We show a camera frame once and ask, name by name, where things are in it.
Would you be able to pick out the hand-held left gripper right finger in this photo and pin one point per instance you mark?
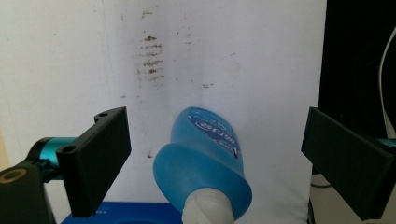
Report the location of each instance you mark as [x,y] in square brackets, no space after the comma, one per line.
[351,168]

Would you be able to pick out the blue flat box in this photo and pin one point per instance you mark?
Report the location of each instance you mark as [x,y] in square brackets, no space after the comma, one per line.
[124,213]

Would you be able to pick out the blue bottle with white cap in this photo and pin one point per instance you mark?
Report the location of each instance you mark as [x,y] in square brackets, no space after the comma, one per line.
[202,155]

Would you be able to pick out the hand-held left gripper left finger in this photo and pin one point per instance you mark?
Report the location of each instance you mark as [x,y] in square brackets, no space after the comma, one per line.
[93,161]

